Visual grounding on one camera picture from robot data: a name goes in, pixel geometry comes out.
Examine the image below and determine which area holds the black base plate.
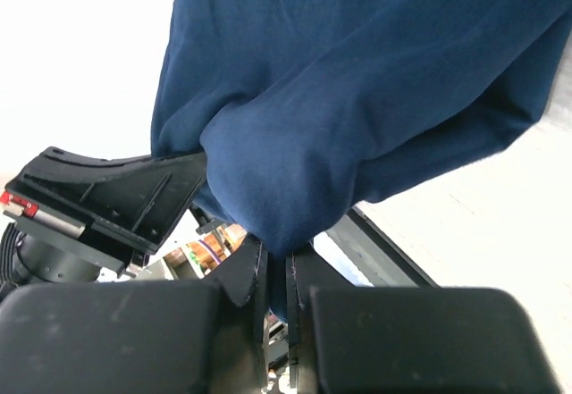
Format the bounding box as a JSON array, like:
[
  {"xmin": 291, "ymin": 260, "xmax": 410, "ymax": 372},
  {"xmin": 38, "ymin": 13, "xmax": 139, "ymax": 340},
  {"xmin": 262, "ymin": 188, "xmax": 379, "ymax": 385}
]
[{"xmin": 313, "ymin": 207, "xmax": 437, "ymax": 287}]

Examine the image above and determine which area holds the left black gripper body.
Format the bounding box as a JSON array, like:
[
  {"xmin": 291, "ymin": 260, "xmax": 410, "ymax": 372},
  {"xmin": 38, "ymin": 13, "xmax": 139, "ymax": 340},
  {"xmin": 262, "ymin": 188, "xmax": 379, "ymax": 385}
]
[{"xmin": 1, "ymin": 205, "xmax": 147, "ymax": 287}]

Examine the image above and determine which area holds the dark blue t shirt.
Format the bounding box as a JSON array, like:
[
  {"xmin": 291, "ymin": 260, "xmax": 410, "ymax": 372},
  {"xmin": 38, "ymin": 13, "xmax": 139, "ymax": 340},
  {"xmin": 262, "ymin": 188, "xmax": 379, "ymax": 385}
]
[{"xmin": 151, "ymin": 0, "xmax": 571, "ymax": 318}]

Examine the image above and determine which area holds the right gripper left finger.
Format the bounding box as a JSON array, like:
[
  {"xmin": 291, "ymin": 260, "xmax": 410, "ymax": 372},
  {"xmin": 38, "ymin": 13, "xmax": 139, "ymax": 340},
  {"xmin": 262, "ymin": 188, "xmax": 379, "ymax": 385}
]
[{"xmin": 207, "ymin": 235, "xmax": 268, "ymax": 390}]

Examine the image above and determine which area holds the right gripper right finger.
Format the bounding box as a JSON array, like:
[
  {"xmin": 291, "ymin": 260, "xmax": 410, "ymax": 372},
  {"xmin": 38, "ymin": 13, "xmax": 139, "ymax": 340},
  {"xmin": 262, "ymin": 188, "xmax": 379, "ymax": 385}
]
[{"xmin": 286, "ymin": 245, "xmax": 358, "ymax": 390}]

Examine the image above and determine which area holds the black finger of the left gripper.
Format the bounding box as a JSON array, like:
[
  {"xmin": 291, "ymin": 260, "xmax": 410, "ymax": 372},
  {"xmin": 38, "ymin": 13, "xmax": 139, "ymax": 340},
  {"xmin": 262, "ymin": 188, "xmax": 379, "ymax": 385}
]
[{"xmin": 4, "ymin": 147, "xmax": 206, "ymax": 255}]

